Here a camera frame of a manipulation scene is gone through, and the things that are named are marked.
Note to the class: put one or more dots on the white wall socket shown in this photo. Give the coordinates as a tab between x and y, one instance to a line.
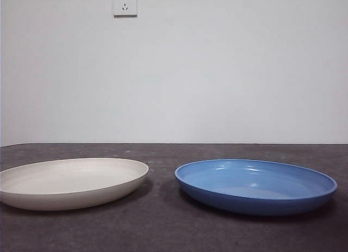
125	4

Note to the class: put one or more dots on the white round plate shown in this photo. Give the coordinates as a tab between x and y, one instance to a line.
68	181

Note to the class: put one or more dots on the blue round plate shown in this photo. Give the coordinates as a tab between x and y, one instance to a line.
244	204

